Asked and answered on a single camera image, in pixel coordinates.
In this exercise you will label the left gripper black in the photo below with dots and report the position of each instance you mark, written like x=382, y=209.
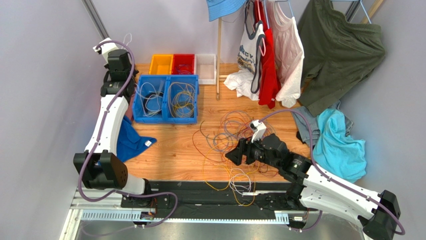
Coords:
x=106, y=66

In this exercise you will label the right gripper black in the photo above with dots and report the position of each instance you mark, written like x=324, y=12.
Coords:
x=246, y=150

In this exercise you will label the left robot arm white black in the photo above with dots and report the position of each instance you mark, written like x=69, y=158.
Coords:
x=99, y=166

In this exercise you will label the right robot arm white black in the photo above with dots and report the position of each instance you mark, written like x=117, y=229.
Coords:
x=313, y=187

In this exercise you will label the yellow small bin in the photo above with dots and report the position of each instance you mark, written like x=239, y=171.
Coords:
x=161, y=64

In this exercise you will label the pink cloth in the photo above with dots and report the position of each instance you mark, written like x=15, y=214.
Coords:
x=129, y=111

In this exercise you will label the blue double bin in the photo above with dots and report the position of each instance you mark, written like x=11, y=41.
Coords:
x=166, y=99

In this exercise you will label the red small bin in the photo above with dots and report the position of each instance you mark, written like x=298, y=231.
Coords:
x=183, y=64

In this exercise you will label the red garment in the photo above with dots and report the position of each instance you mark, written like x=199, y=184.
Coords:
x=269, y=83

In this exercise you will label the white printed shirt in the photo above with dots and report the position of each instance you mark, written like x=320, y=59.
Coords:
x=247, y=81

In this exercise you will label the blue cloth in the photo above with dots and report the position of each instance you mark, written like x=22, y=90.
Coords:
x=129, y=143

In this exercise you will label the white small bin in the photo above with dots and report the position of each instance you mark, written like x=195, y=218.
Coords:
x=206, y=68

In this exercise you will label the cyan cloth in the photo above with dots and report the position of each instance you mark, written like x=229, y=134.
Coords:
x=335, y=150

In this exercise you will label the wooden rack pole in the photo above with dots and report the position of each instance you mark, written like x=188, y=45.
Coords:
x=218, y=60

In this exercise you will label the blue bucket hat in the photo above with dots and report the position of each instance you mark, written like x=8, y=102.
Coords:
x=220, y=8

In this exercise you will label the pink tank top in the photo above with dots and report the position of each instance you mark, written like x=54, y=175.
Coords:
x=288, y=54

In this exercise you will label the olive green shirt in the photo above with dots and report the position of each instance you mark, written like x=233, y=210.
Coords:
x=337, y=54

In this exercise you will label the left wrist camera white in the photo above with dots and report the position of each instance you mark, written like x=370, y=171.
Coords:
x=105, y=49

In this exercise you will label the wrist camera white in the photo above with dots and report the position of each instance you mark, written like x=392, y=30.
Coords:
x=258, y=128
x=105, y=49

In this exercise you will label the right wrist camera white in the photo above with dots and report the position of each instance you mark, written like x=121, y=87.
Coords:
x=258, y=128

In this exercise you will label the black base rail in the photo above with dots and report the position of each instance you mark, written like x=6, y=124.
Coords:
x=197, y=200

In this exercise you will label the metal corner post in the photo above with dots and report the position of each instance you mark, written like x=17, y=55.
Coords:
x=96, y=18

